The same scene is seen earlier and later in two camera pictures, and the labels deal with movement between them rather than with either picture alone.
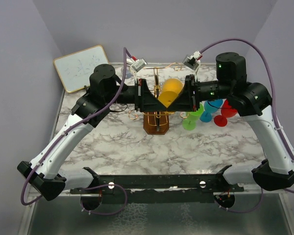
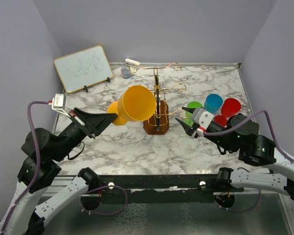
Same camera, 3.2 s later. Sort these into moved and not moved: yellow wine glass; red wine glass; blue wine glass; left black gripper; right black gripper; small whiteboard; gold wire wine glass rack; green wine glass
Moved: yellow wine glass; left black gripper; right black gripper
Not moved: blue wine glass; red wine glass; small whiteboard; gold wire wine glass rack; green wine glass
